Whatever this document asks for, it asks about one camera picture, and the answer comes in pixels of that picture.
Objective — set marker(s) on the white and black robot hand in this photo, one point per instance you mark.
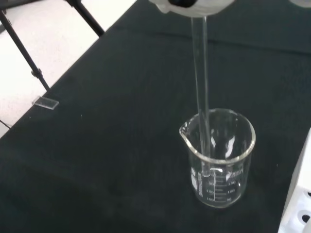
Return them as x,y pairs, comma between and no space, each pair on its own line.
209,6

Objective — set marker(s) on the clear glass graduated beaker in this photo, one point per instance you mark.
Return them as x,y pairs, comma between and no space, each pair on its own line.
219,194

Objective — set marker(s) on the white test tube rack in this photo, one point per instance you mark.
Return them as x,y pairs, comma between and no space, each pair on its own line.
297,194

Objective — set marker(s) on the plain black tripod leg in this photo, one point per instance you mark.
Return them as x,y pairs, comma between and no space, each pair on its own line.
90,19
2,28

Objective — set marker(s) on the black bench cloth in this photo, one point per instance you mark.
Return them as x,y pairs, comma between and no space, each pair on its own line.
109,136

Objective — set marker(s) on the black tripod leg with clamp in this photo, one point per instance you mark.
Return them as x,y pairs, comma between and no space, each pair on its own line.
24,52

